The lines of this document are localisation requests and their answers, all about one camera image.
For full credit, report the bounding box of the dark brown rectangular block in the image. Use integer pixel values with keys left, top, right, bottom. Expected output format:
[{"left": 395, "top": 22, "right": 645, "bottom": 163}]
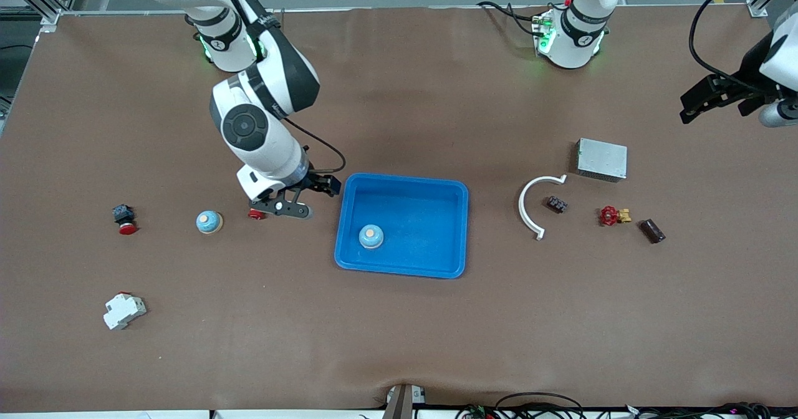
[{"left": 640, "top": 218, "right": 666, "bottom": 244}]

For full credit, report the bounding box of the black looped cable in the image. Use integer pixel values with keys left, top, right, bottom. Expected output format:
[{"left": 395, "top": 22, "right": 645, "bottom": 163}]
[{"left": 496, "top": 392, "right": 585, "bottom": 419}]

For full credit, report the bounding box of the blue plastic tray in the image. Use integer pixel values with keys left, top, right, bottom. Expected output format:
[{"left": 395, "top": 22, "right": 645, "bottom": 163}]
[{"left": 334, "top": 173, "right": 469, "bottom": 279}]

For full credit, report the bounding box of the black cable bundle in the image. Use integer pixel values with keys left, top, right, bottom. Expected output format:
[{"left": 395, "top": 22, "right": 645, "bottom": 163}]
[{"left": 623, "top": 402, "right": 798, "bottom": 419}]

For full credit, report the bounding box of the blue round bell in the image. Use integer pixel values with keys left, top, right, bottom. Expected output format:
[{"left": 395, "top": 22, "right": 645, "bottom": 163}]
[
  {"left": 196, "top": 210, "right": 224, "bottom": 235},
  {"left": 358, "top": 224, "right": 385, "bottom": 249}
]

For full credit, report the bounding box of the grey metal box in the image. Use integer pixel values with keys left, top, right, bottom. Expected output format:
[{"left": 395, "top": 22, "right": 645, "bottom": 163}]
[{"left": 575, "top": 138, "right": 628, "bottom": 183}]

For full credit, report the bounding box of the white circuit breaker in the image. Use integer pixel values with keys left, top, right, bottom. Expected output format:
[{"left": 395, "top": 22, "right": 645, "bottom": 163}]
[{"left": 103, "top": 292, "right": 148, "bottom": 331}]

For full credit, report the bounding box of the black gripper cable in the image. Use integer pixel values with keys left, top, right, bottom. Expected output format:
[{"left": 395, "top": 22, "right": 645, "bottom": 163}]
[
  {"left": 689, "top": 0, "right": 766, "bottom": 89},
  {"left": 212, "top": 0, "right": 347, "bottom": 174}
]

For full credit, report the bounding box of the red valve with brass body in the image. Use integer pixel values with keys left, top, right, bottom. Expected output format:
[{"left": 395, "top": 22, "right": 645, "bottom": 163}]
[{"left": 599, "top": 205, "right": 632, "bottom": 227}]

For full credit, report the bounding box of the black power cable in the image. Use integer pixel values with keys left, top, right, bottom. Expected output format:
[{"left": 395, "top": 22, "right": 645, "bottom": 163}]
[{"left": 477, "top": 0, "right": 543, "bottom": 36}]

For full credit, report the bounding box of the red button with blue block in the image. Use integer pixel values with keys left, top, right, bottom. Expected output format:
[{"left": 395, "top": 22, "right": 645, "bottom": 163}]
[{"left": 112, "top": 204, "right": 138, "bottom": 236}]

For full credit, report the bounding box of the brown table cover mat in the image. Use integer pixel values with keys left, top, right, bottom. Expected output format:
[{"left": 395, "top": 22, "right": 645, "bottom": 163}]
[{"left": 0, "top": 6, "right": 798, "bottom": 412}]

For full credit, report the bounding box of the white curved plastic arc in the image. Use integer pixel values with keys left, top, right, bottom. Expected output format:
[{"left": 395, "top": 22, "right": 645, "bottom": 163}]
[{"left": 518, "top": 175, "right": 568, "bottom": 241}]

